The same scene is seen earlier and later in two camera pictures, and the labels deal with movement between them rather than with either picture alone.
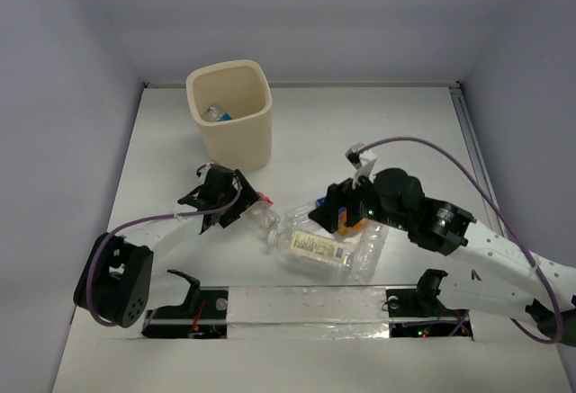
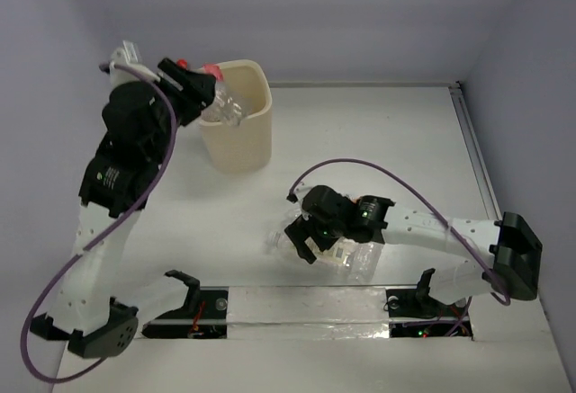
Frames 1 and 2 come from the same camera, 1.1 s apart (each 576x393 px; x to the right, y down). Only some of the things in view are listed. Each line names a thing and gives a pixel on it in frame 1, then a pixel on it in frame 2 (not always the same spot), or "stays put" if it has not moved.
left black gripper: [237, 200] → [178, 81]
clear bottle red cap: [262, 216] → [225, 107]
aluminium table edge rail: [477, 156] stays put
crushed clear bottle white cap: [362, 261] stays put
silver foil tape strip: [307, 312] stays put
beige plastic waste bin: [244, 90] stays put
